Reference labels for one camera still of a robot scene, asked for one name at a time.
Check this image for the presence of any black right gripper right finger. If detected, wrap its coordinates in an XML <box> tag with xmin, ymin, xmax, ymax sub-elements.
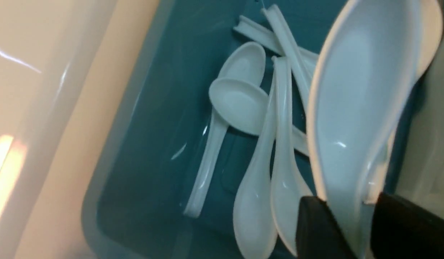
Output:
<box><xmin>370</xmin><ymin>193</ymin><xmax>444</xmax><ymax>259</ymax></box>

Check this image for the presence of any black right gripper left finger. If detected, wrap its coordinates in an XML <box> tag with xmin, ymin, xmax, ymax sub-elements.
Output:
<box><xmin>296</xmin><ymin>196</ymin><xmax>357</xmax><ymax>259</ymax></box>

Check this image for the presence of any white ceramic soup spoon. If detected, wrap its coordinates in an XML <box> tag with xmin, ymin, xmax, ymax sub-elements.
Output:
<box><xmin>307</xmin><ymin>0</ymin><xmax>444</xmax><ymax>259</ymax></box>

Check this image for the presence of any white spoon in bin upright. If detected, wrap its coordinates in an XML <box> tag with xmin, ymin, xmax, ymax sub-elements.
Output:
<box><xmin>270</xmin><ymin>57</ymin><xmax>312</xmax><ymax>257</ymax></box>

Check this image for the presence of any white spoon in bin middle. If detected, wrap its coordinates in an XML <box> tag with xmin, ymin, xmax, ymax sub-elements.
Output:
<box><xmin>233</xmin><ymin>76</ymin><xmax>278</xmax><ymax>259</ymax></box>

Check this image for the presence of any blue plastic bin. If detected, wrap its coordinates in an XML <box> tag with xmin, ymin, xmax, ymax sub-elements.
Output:
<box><xmin>81</xmin><ymin>0</ymin><xmax>424</xmax><ymax>259</ymax></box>

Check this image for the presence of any white spoon in bin far left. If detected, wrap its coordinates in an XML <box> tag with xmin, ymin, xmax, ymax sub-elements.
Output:
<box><xmin>183</xmin><ymin>42</ymin><xmax>266</xmax><ymax>218</ymax></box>

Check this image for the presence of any large white plastic tub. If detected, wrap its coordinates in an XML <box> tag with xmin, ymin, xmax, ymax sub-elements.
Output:
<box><xmin>0</xmin><ymin>0</ymin><xmax>160</xmax><ymax>259</ymax></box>

